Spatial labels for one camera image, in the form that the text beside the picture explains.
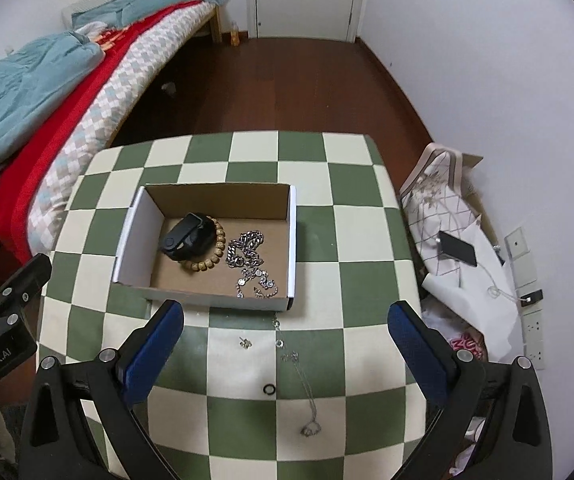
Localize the teal blue blanket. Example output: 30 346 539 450
0 0 228 256

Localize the silver disc link bracelet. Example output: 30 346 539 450
234 264 280 302

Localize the black smart band watch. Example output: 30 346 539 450
159 212 216 261

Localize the white cardboard box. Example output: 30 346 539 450
112 182 296 312

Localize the yellow drink bottle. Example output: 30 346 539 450
229 27 240 47

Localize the chunky silver chain bracelet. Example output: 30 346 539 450
224 228 268 270

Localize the wooden bead bracelet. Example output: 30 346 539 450
176 216 227 276

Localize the small silver earring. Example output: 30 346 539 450
239 337 252 349

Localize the thin silver pendant necklace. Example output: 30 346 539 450
270 316 323 438

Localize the checkered patterned mattress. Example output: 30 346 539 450
24 1 217 255

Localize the white charging cable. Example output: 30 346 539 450
466 253 531 306

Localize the red bed sheet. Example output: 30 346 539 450
0 0 204 269

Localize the black smartphone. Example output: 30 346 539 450
436 231 478 266

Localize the white wall socket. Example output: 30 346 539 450
505 228 545 370

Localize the green white checkered tablecloth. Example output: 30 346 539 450
36 130 428 480

